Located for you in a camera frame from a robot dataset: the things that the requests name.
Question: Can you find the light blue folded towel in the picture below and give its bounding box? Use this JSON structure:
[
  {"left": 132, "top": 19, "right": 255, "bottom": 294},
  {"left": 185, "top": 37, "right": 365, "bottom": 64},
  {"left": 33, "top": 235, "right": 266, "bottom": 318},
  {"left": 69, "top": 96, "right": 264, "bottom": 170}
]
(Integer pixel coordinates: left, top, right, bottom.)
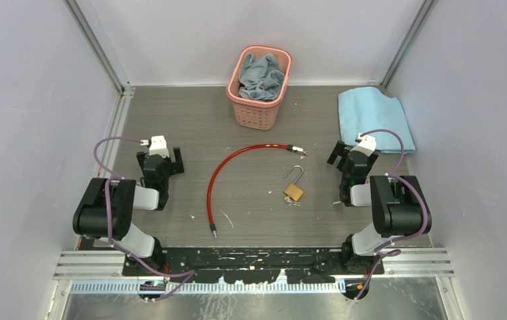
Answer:
[{"left": 338, "top": 87, "right": 416, "bottom": 153}]

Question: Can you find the red cable lock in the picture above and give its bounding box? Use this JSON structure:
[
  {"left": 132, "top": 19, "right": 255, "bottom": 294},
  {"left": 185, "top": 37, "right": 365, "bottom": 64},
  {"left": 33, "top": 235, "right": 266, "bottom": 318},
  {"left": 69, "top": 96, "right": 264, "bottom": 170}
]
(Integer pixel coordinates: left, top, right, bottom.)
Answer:
[{"left": 205, "top": 143, "right": 310, "bottom": 239}]

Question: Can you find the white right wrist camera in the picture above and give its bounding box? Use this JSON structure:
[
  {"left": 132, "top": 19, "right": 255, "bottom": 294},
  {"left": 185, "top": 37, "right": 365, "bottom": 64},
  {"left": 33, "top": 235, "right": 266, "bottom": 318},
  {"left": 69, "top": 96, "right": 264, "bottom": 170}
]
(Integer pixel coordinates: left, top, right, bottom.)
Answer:
[{"left": 352, "top": 133, "right": 377, "bottom": 157}]

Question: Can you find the pink plastic basket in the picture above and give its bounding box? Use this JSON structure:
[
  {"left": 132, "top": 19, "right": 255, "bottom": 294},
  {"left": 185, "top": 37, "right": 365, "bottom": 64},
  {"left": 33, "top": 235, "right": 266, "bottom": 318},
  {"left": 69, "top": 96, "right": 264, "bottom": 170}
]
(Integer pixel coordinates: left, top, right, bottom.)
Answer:
[{"left": 225, "top": 45, "right": 292, "bottom": 130}]

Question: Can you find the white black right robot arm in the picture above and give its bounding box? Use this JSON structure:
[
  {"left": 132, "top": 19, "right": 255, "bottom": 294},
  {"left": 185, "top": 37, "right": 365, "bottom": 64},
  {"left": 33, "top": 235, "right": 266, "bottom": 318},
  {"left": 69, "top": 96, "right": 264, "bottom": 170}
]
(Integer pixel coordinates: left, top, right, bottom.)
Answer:
[{"left": 327, "top": 140, "right": 432, "bottom": 274}]

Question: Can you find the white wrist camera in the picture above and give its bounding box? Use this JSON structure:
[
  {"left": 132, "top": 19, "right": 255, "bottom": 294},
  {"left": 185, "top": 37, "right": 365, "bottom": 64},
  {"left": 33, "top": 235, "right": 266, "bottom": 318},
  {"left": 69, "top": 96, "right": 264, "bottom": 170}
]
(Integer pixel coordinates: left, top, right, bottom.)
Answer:
[
  {"left": 139, "top": 135, "right": 170, "bottom": 159},
  {"left": 352, "top": 133, "right": 377, "bottom": 157}
]

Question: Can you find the silver padlock key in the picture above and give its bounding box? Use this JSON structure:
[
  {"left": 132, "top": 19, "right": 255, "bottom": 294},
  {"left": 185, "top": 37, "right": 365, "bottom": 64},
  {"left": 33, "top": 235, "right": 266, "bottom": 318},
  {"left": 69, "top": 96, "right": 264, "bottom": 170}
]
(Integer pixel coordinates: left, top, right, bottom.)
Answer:
[{"left": 284, "top": 196, "right": 301, "bottom": 206}]

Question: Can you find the grey cloth in basket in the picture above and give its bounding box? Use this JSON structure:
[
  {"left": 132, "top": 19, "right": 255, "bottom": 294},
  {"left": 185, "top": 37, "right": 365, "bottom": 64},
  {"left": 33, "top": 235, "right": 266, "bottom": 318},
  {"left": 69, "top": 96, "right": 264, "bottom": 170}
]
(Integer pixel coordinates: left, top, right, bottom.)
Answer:
[{"left": 238, "top": 53, "right": 285, "bottom": 102}]

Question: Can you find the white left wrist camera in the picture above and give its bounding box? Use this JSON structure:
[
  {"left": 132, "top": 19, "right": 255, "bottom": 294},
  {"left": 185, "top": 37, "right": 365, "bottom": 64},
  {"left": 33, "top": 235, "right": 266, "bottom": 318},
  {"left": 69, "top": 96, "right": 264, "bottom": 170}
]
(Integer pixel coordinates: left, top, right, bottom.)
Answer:
[{"left": 139, "top": 135, "right": 170, "bottom": 159}]

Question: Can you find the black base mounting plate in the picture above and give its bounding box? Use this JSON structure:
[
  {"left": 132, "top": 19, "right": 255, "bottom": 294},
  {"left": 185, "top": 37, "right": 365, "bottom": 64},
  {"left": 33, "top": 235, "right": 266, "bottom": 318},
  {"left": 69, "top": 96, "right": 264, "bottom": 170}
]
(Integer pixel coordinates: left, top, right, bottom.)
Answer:
[{"left": 123, "top": 246, "right": 385, "bottom": 286}]

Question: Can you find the brass padlock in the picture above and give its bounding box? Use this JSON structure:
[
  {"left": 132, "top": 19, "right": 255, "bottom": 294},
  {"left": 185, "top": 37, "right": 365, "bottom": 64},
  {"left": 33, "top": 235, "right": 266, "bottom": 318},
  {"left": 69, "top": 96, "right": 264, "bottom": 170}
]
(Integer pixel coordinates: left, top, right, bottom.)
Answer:
[{"left": 283, "top": 165, "right": 304, "bottom": 201}]

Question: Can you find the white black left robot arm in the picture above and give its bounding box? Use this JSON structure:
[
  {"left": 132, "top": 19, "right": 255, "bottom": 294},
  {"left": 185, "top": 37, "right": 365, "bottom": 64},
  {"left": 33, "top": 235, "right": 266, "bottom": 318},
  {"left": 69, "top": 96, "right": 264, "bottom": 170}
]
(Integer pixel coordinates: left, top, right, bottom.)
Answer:
[{"left": 72, "top": 147, "right": 184, "bottom": 275}]

